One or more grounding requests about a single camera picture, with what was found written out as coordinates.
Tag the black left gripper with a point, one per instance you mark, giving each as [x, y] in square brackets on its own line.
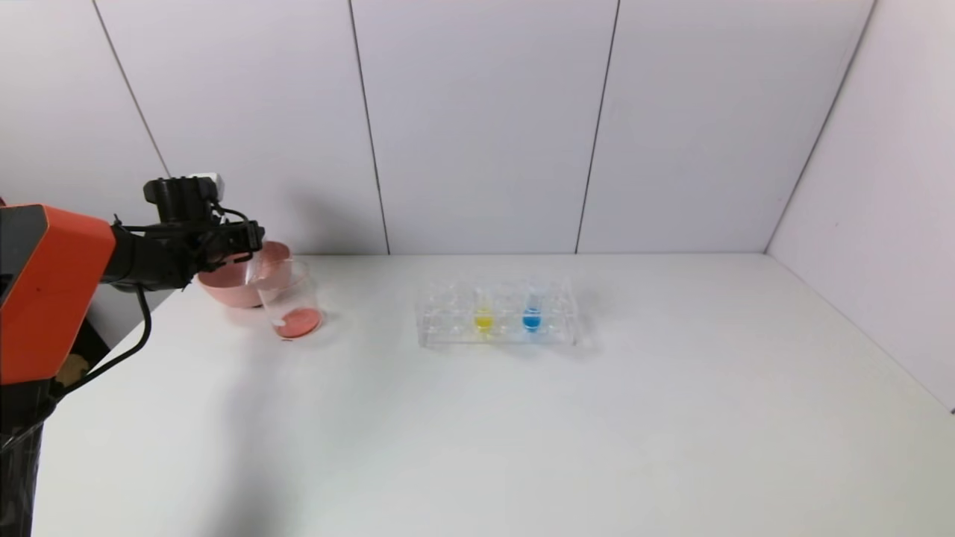
[249, 236]

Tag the test tube with red pigment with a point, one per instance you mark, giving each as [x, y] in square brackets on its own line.
[260, 270]

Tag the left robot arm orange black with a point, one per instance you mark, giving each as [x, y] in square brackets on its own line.
[52, 291]

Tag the test tube with yellow pigment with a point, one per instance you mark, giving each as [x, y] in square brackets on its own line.
[483, 321]

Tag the test tube with blue pigment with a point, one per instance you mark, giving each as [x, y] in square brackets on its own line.
[530, 321]

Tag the clear acrylic test tube rack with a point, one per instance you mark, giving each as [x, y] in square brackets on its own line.
[556, 328]

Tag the pink bowl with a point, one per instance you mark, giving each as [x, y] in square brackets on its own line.
[231, 291]

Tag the clear glass beaker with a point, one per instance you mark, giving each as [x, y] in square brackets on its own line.
[298, 322]

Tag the black chair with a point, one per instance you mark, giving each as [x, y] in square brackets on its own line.
[93, 339]

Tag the plastic wrapped robot torso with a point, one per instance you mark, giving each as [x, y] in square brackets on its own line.
[19, 462]

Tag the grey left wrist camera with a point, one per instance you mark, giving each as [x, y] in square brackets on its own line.
[207, 180]

